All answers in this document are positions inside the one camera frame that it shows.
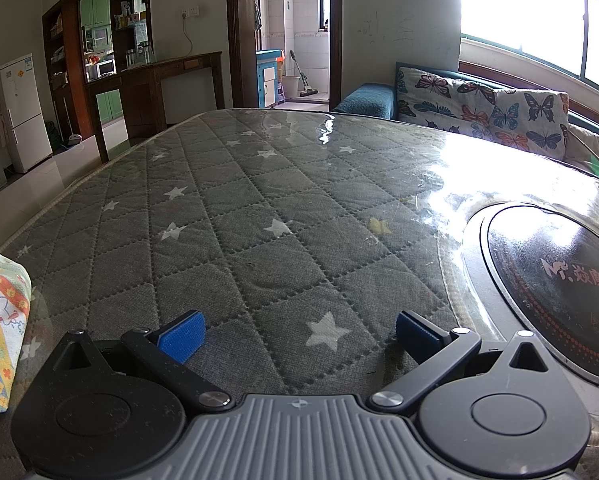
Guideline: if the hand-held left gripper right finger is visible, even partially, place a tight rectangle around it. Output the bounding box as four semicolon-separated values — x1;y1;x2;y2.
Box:
367;310;556;407

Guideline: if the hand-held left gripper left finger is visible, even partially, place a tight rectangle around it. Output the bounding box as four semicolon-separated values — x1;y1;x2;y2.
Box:
50;309;235;407

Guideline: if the black round induction cooker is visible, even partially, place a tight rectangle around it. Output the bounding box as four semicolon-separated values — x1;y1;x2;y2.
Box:
462;202;599;392

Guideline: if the grey star quilted table cover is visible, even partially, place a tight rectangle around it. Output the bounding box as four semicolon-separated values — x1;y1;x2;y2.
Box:
0;107;599;480

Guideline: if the white floor brush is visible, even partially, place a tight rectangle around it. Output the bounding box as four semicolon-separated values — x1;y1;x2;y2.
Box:
62;97;84;147

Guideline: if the butterfly print cushion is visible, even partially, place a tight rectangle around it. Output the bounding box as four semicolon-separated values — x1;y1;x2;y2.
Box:
394;65;571;162

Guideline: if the teal sofa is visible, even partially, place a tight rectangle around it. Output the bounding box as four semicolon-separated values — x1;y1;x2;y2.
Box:
332;62;599;171

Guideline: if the green base cabinet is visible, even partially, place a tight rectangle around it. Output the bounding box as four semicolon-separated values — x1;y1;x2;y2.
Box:
95;88;127;124

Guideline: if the white pillow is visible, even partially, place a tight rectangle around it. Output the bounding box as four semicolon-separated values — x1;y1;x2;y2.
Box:
564;122;599;184

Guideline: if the floor mop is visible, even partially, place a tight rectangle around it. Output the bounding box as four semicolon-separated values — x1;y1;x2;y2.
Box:
287;49;319;99

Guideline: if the white fridge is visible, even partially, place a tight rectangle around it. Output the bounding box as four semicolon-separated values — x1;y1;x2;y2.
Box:
0;52;54;175

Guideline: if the dark wooden console table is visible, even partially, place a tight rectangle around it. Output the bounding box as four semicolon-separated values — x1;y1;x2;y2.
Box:
84;50;226;164

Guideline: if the blue and white cabinet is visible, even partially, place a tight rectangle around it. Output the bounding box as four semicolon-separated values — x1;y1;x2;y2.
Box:
256;48;286;109

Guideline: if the dark wooden shelf unit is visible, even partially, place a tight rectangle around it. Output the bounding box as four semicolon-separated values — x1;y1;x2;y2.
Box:
42;0;153;162

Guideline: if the large window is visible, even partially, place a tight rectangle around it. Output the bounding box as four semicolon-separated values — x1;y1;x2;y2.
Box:
457;0;599;104

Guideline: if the dark wooden door frame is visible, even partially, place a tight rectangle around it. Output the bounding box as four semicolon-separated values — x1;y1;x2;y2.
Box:
226;0;343;111

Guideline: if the green wall cabinet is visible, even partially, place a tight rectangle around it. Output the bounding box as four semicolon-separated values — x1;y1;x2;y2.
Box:
80;0;113;29

